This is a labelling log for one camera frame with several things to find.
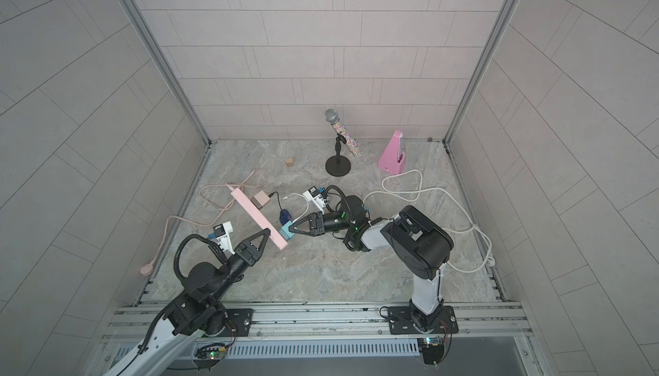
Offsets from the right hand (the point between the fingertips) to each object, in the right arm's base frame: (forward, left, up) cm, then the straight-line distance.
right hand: (299, 235), depth 73 cm
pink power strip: (+3, +11, +5) cm, 12 cm away
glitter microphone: (+36, -11, +13) cm, 40 cm away
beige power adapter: (+8, +11, +7) cm, 15 cm away
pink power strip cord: (-1, +51, -14) cm, 53 cm away
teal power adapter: (0, +3, +3) cm, 5 cm away
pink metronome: (+34, -34, -9) cm, 49 cm away
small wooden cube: (+39, +8, -12) cm, 42 cm away
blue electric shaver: (+11, +7, -9) cm, 16 cm away
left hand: (0, +7, +1) cm, 7 cm away
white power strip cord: (+22, -34, -16) cm, 43 cm away
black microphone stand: (+37, -12, -14) cm, 41 cm away
